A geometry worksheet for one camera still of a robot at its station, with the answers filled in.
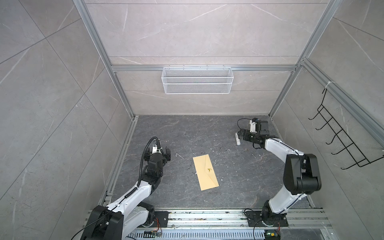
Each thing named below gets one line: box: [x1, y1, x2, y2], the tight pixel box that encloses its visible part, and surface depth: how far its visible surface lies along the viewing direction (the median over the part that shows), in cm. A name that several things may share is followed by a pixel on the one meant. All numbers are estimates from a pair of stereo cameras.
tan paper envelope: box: [192, 154, 220, 191], surface depth 92 cm
